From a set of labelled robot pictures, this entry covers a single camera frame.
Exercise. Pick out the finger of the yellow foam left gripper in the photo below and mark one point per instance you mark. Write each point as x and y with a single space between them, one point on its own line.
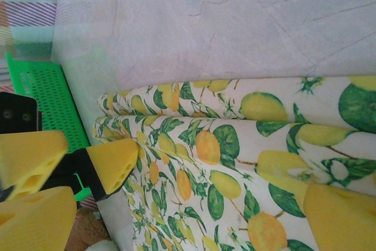
29 154
114 160

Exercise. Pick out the green plastic basket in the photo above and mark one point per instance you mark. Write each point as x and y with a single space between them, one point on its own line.
50 92

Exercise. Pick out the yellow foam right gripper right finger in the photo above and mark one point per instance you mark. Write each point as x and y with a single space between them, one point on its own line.
343 221

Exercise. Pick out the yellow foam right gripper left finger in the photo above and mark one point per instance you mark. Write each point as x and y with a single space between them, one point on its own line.
32 221

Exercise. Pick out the brown teddy bear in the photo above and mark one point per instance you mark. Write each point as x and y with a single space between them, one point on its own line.
85 224

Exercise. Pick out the lemon print skirt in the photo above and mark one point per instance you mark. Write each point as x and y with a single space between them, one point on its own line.
223 157

